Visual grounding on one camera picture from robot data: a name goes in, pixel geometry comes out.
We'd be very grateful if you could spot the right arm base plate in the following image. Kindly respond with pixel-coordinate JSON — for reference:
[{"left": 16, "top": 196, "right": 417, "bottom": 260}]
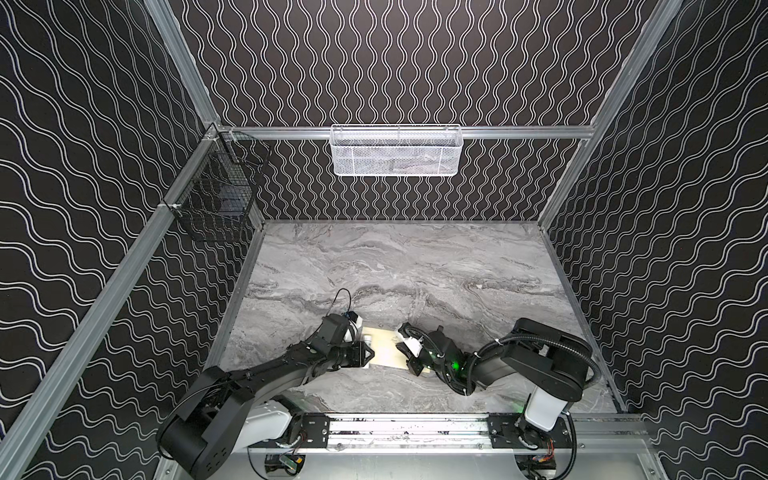
[{"left": 486, "top": 413, "right": 573, "bottom": 451}]

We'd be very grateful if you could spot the cream envelope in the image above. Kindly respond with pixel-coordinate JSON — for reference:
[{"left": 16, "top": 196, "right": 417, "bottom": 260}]
[{"left": 362, "top": 327, "right": 410, "bottom": 371}]

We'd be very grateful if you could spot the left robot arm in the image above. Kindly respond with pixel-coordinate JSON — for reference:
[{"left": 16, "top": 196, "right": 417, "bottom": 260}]
[{"left": 155, "top": 310, "right": 375, "bottom": 479}]

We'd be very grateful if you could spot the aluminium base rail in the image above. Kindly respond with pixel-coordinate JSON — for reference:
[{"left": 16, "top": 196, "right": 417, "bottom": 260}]
[{"left": 233, "top": 405, "right": 647, "bottom": 454}]

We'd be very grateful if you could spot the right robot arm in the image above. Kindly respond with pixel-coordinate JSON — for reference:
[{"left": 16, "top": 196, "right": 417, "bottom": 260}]
[{"left": 397, "top": 318, "right": 602, "bottom": 433}]

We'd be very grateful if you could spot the white wire mesh basket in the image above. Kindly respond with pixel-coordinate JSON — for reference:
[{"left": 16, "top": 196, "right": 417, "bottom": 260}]
[{"left": 329, "top": 124, "right": 464, "bottom": 177}]

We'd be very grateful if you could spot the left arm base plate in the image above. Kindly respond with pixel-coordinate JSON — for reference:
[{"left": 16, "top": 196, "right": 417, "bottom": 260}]
[{"left": 276, "top": 413, "right": 331, "bottom": 450}]

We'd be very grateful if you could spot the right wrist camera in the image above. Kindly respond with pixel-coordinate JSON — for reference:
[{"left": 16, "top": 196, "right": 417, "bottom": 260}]
[{"left": 396, "top": 338, "right": 423, "bottom": 359}]

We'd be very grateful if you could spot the black wire basket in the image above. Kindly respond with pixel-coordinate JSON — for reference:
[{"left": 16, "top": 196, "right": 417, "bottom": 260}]
[{"left": 171, "top": 127, "right": 274, "bottom": 245}]

